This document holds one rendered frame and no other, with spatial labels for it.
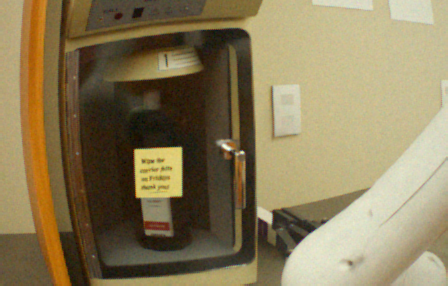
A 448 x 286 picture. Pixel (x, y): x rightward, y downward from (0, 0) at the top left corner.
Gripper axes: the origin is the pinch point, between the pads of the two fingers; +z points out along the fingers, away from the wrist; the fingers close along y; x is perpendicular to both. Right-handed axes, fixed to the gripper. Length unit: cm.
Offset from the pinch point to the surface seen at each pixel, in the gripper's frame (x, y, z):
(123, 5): -30.7, 18.4, 15.8
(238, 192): -0.5, 0.7, 16.5
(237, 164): -4.8, 0.7, 16.5
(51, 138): -2, 26, 66
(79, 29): -27.8, 25.2, 18.8
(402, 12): -30, -74, 66
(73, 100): -16.1, 25.5, 21.4
